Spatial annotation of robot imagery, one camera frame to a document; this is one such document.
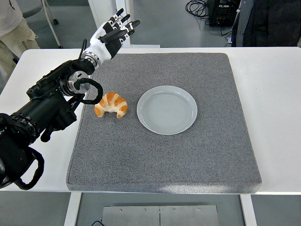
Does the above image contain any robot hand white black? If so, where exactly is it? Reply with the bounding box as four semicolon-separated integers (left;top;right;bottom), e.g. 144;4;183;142
82;8;141;62

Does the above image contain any golden croissant bread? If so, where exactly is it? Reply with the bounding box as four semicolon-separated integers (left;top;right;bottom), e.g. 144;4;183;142
94;91;128;119

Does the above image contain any round grey plate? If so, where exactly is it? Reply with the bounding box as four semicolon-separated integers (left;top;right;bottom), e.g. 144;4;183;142
136;85;198;136

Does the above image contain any grey metal plate with screws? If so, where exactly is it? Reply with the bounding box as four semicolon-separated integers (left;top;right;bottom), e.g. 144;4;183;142
101;205;221;226

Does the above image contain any white cabinet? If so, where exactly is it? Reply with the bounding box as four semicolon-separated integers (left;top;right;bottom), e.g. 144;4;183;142
88;0;135;36

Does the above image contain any chair with caster leg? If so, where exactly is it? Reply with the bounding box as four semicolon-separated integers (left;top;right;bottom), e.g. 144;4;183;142
22;0;64;49

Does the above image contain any person in light clothes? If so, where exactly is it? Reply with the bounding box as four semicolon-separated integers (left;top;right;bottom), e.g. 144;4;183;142
0;0;40;82

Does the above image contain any black equipment box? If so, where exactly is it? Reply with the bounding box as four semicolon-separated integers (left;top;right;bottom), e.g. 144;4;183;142
206;0;242;27

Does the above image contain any grey speckled mat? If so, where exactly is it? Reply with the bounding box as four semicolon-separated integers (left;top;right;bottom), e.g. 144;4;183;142
66;52;262;194

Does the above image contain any white table leg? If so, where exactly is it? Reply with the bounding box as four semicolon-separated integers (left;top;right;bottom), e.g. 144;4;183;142
63;192;82;226
239;194;258;226

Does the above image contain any person in dark clothes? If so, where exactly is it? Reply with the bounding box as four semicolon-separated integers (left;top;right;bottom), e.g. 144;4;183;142
231;0;301;47

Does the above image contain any black cable bundle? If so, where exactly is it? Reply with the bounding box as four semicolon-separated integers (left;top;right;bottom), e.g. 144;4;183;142
185;0;212;26

